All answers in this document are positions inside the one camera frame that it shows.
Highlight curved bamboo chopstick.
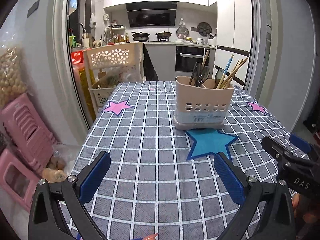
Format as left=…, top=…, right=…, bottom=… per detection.
left=217, top=58, right=247, bottom=89

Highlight pink star sticker right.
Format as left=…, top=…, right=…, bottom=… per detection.
left=246, top=101, right=267, bottom=114

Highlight pink star sticker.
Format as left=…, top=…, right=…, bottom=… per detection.
left=103, top=100, right=133, bottom=116
left=246, top=101, right=267, bottom=114

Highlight pink plastic stool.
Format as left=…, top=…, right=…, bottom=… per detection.
left=1, top=93, right=57, bottom=212

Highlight blue checkered tablecloth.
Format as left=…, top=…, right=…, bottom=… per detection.
left=60, top=80, right=316, bottom=240

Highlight pink star sticker left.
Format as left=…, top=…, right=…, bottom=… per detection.
left=103, top=100, right=133, bottom=116

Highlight beige plastic utensil holder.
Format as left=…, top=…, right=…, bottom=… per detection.
left=173, top=76, right=234, bottom=131

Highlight blue patterned chopstick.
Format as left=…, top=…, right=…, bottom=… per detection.
left=217, top=54, right=234, bottom=89

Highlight dark spoon in holder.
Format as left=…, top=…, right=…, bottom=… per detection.
left=197, top=66, right=210, bottom=87

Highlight black chopsticks in holder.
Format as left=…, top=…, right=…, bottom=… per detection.
left=189, top=62, right=202, bottom=86

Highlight beige perforated storage cart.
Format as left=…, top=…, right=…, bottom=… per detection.
left=83, top=42, right=146, bottom=113

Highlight bag of round nuts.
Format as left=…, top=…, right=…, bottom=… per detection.
left=0, top=47, right=27, bottom=108

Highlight built-in black oven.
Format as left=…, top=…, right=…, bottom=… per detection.
left=175, top=46, right=210, bottom=72

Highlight white refrigerator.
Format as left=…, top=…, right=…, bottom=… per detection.
left=209, top=0, right=253, bottom=73

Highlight black wok on stove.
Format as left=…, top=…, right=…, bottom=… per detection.
left=131, top=31, right=150, bottom=42

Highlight black pot on stove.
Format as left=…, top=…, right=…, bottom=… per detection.
left=156, top=31, right=172, bottom=42

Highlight black range hood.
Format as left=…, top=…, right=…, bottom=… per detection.
left=126, top=1, right=177, bottom=28

